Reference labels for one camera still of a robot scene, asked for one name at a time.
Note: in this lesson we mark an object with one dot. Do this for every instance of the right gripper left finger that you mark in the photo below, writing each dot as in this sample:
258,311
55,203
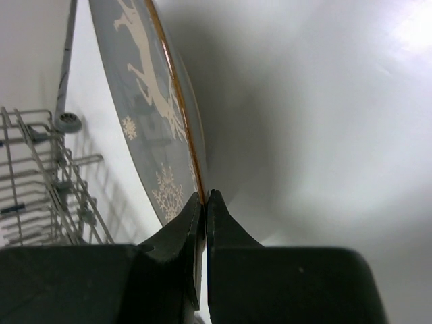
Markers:
156,281

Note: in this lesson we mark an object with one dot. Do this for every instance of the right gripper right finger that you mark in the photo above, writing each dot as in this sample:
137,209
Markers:
252,283

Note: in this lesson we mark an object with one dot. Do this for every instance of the grey plate with deer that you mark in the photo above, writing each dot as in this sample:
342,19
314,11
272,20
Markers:
155,102

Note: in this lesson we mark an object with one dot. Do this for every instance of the grey wire dish rack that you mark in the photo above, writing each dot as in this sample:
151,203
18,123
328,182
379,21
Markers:
44,200

